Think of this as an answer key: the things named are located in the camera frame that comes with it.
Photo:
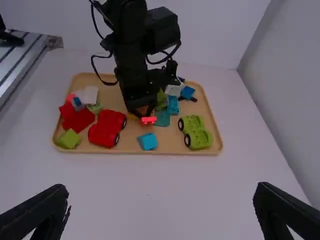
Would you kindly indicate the silver rails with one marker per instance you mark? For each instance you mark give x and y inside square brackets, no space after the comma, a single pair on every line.
[15,67]

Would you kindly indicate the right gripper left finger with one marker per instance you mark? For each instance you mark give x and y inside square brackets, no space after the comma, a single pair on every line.
[32,217]

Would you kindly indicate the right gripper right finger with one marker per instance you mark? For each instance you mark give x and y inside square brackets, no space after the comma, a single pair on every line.
[287,217]

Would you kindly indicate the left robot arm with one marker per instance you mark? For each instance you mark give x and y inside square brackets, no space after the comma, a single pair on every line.
[131,37]

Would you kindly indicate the red toy car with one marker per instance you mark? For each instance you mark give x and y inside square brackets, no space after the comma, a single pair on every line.
[107,128]

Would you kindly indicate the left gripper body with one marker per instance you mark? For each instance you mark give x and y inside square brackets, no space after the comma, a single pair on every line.
[140,85]

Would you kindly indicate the green toy brick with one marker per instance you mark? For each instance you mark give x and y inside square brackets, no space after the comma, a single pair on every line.
[68,138]
[161,98]
[95,108]

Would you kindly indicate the yellow toy brick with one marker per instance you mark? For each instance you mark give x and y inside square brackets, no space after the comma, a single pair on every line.
[143,110]

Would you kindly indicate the green toy car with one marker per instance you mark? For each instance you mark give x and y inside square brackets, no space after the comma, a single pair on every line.
[196,132]

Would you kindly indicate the white toy brick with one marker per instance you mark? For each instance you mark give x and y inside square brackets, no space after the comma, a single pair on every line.
[174,90]
[88,95]

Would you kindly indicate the small blue toy brick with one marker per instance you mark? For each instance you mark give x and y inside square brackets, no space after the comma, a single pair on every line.
[77,103]

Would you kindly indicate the teal flat toy brick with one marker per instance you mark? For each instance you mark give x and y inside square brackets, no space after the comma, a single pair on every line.
[162,120]

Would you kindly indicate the small red toy brick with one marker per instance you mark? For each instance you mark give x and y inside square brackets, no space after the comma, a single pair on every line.
[71,98]
[148,120]

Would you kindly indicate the tan tray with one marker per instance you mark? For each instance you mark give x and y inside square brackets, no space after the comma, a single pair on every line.
[165,142]

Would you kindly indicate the light blue toy brick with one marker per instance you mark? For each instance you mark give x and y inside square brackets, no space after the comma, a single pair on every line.
[147,141]

